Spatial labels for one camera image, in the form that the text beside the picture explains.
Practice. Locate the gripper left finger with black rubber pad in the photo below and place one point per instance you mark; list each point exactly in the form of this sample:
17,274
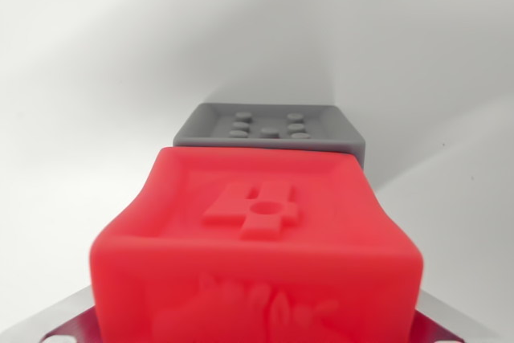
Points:
66,319

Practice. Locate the gripper right finger with black rubber pad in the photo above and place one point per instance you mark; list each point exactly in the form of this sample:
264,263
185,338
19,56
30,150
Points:
437,325

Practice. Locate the red embossed number cube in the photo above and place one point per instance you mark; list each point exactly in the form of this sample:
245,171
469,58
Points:
257,254

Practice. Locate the grey embossed dotted cube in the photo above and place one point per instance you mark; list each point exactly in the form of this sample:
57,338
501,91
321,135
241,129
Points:
321,136

